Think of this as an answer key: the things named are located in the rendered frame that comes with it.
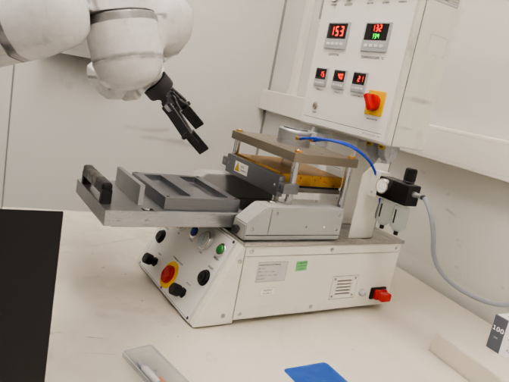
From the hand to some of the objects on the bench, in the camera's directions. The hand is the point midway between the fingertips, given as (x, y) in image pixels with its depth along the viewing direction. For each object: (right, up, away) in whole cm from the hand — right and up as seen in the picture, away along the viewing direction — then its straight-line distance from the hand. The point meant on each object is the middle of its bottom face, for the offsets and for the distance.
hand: (199, 135), depth 140 cm
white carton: (+74, -51, -42) cm, 99 cm away
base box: (+18, -39, -15) cm, 46 cm away
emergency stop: (-5, -36, -29) cm, 46 cm away
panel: (-6, -37, -29) cm, 47 cm away
